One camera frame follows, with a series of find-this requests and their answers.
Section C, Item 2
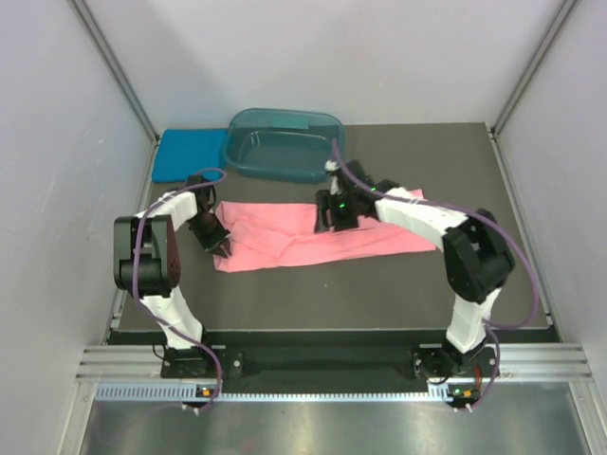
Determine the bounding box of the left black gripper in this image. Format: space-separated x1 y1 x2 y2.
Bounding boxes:
187 212 230 257

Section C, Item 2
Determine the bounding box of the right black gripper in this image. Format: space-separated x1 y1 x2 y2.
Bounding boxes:
316 189 359 234

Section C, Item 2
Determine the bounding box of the pink t shirt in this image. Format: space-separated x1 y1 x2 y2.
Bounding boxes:
213 201 435 273

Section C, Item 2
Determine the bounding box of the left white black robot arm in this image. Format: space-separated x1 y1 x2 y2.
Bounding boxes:
114 187 231 377

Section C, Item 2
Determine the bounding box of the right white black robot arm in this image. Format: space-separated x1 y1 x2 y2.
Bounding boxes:
314 179 515 381

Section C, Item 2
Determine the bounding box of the teal plastic tub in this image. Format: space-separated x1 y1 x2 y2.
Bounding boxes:
222 108 345 184

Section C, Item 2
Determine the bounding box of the folded blue t shirt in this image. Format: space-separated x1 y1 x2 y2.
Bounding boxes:
151 129 227 184

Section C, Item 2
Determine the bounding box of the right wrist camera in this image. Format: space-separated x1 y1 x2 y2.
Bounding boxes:
324 159 375 195

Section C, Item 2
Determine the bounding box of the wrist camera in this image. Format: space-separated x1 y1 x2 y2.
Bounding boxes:
186 174 217 211
324 159 375 195

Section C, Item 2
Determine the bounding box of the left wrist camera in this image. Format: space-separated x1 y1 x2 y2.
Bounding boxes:
186 174 217 211

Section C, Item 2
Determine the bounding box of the grey slotted cable duct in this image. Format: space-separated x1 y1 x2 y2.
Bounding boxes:
95 383 473 404

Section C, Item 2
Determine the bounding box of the aluminium frame rail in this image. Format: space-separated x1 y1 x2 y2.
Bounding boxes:
76 345 163 382

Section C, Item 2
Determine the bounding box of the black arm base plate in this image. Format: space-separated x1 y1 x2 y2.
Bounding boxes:
160 330 456 380

